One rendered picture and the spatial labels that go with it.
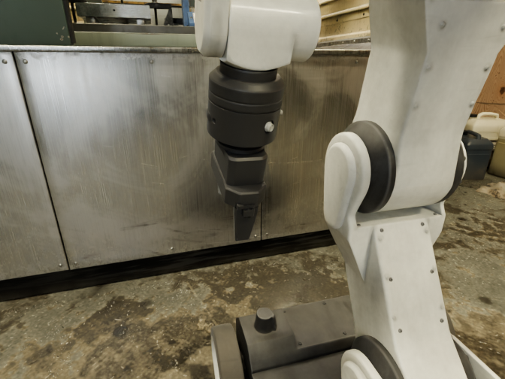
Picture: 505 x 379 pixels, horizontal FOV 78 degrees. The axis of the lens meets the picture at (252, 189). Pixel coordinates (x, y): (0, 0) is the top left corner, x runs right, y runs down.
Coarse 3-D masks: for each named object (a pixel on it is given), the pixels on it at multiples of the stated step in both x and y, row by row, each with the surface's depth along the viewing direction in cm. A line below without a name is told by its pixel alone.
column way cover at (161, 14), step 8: (104, 0) 173; (112, 0) 174; (128, 0) 176; (136, 0) 177; (144, 0) 178; (160, 0) 180; (168, 0) 181; (176, 0) 182; (176, 8) 184; (152, 16) 182; (160, 16) 183; (176, 16) 186; (136, 24) 182; (152, 24) 184; (160, 24) 185
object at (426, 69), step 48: (384, 0) 38; (432, 0) 32; (480, 0) 34; (384, 48) 42; (432, 48) 35; (480, 48) 37; (384, 96) 43; (432, 96) 39; (384, 144) 43; (432, 144) 42; (384, 192) 43; (432, 192) 46
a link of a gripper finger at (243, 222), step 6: (234, 210) 40; (240, 210) 40; (246, 210) 40; (252, 210) 40; (258, 210) 41; (234, 216) 41; (240, 216) 41; (246, 216) 40; (252, 216) 40; (234, 222) 41; (240, 222) 41; (246, 222) 42; (252, 222) 42; (234, 228) 42; (240, 228) 42; (246, 228) 42; (234, 234) 43; (240, 234) 43; (246, 234) 43; (240, 240) 43
